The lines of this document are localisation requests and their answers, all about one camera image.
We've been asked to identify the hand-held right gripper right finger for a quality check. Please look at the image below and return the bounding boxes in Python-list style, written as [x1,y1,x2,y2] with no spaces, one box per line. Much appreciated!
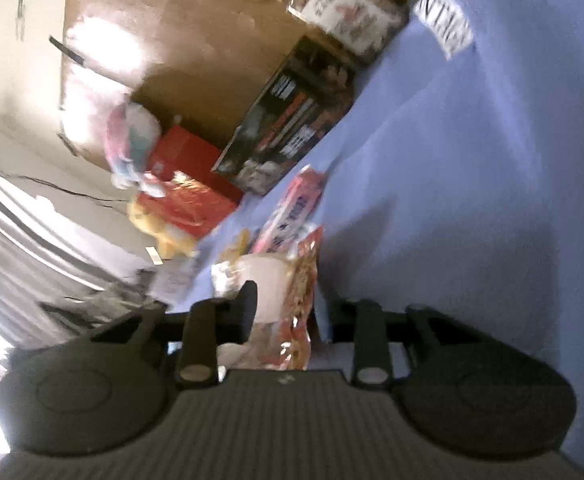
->
[328,300,478,390]

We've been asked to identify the blue printed bed sheet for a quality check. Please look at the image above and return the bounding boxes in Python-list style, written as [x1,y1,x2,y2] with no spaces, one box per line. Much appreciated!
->
[192,0,584,476]

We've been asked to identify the clear nut jar gold lid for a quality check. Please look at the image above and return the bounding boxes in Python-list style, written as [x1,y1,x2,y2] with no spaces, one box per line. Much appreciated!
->
[271,0,407,63]

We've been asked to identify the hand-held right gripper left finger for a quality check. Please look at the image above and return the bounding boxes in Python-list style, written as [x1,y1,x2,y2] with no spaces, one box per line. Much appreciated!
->
[89,280,259,389]

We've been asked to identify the black cable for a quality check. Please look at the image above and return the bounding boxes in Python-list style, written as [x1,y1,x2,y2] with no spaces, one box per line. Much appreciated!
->
[16,175,128,206]

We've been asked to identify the pink snack packet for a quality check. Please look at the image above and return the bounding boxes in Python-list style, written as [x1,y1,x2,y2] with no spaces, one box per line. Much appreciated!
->
[249,164,329,256]

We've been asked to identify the pink blue plush toy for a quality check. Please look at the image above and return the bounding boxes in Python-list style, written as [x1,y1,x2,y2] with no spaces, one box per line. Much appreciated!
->
[104,100,165,198]

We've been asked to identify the orange clear snack packet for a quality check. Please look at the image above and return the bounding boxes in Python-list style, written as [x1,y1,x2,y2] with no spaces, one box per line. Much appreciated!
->
[212,225,325,372]

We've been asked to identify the yellow plush duck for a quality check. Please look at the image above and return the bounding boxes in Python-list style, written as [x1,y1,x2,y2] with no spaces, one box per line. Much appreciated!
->
[126,200,200,261]

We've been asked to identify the brown cardboard panel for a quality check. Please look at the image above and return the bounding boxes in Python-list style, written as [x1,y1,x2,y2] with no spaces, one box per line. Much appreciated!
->
[59,0,423,196]

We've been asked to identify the black printed cardboard box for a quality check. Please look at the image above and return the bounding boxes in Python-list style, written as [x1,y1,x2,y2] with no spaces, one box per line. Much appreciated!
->
[212,35,357,196]

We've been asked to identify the red gift bag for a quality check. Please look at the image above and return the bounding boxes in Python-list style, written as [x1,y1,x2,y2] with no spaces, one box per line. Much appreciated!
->
[136,125,245,238]

